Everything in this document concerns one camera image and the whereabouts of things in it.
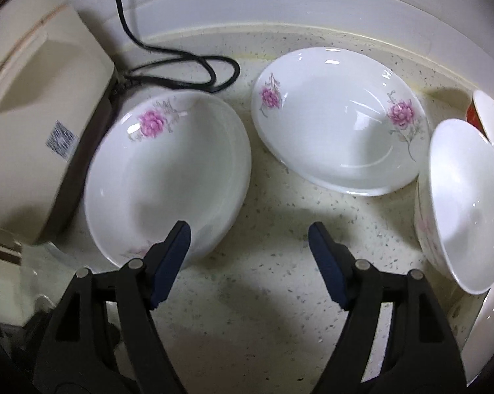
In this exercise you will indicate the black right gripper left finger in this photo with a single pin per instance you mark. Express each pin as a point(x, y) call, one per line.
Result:
point(76, 354)

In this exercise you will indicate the cream rice cooker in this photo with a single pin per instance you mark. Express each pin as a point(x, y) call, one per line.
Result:
point(55, 80)

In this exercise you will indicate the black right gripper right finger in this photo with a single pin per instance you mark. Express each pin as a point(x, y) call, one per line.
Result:
point(421, 354)

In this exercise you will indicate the white bowl dark rim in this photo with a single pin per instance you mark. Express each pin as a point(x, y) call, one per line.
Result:
point(479, 346)

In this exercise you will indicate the white bowl pink flowers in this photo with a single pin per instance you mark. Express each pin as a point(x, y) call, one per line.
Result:
point(454, 206)

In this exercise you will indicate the large white floral plate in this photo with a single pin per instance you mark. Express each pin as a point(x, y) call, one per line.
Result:
point(179, 156)

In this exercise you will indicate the white floral plate far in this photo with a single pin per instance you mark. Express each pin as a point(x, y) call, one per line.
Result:
point(341, 120)

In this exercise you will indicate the white bowl red outside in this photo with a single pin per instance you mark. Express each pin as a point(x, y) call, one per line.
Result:
point(480, 114)

